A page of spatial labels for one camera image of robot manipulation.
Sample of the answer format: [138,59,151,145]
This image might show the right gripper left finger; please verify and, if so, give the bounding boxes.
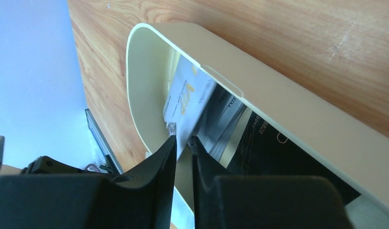
[0,136,177,229]

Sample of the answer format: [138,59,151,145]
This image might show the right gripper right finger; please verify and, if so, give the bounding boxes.
[190,136,353,229]

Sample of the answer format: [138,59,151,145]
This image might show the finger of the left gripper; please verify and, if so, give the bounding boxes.
[20,156,114,175]

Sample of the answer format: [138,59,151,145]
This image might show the white VIP card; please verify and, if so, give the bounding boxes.
[163,55,217,159]

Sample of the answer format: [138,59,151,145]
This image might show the black card in tray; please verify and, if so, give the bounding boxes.
[227,112,360,205]

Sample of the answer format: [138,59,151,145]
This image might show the beige oval tray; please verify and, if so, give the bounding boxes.
[126,22,389,216]

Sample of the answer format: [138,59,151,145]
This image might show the left corner aluminium post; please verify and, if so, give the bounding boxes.
[84,109,123,174]

